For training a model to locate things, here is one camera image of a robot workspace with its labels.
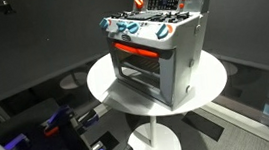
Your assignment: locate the white round pedestal table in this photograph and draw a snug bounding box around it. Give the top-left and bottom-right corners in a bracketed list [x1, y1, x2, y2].
[83, 39, 236, 150]

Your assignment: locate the purple clamp with orange trigger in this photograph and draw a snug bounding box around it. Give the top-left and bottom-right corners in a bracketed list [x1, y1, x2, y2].
[40, 103, 78, 138]

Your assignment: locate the black clamp with silver bar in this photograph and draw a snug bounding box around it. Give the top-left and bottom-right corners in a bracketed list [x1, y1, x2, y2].
[74, 104, 111, 129]

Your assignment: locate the grey toy kitchen stove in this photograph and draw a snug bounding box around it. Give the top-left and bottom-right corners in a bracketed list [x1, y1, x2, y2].
[95, 0, 227, 118]

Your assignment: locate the grey round floor disc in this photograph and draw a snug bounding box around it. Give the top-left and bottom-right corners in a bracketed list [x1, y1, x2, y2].
[58, 70, 90, 92]

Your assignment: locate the purple clamp handle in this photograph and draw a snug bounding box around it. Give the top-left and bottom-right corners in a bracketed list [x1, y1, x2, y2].
[2, 132, 31, 150]

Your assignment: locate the orange oven door handle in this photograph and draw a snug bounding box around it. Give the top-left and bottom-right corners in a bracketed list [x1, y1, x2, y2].
[112, 36, 160, 63]

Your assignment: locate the blue stove knob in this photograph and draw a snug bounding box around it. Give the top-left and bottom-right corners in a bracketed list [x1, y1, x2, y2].
[154, 22, 171, 41]
[97, 16, 111, 31]
[126, 20, 141, 35]
[116, 21, 128, 34]

